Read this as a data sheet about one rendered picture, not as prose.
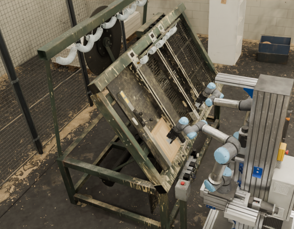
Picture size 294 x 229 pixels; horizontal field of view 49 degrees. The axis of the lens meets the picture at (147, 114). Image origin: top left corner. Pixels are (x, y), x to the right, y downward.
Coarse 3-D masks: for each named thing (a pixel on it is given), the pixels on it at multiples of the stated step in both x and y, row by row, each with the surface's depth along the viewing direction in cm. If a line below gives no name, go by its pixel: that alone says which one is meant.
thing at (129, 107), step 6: (120, 96) 310; (126, 102) 311; (132, 108) 316; (132, 114) 317; (144, 132) 324; (150, 132) 327; (150, 138) 325; (156, 144) 329; (156, 150) 332; (162, 150) 335; (162, 156) 333; (168, 162) 337
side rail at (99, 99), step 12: (96, 96) 288; (108, 108) 290; (108, 120) 299; (120, 120) 298; (120, 132) 302; (132, 144) 303; (132, 156) 313; (144, 156) 310; (144, 168) 316; (156, 180) 319
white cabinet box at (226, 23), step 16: (224, 0) 618; (240, 0) 640; (224, 16) 635; (240, 16) 679; (208, 32) 668; (224, 32) 653; (240, 32) 698; (208, 48) 689; (224, 48) 672; (240, 48) 718; (224, 64) 693
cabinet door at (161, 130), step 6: (162, 120) 351; (156, 126) 340; (162, 126) 349; (156, 132) 338; (162, 132) 346; (168, 132) 353; (156, 138) 335; (162, 138) 344; (162, 144) 341; (168, 144) 348; (174, 144) 356; (168, 150) 346; (174, 150) 353; (168, 156) 343; (174, 156) 351
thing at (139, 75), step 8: (136, 56) 328; (144, 56) 322; (136, 64) 326; (136, 72) 332; (144, 80) 336; (144, 88) 339; (152, 96) 341; (152, 104) 347; (160, 104) 347; (160, 112) 349; (168, 120) 350
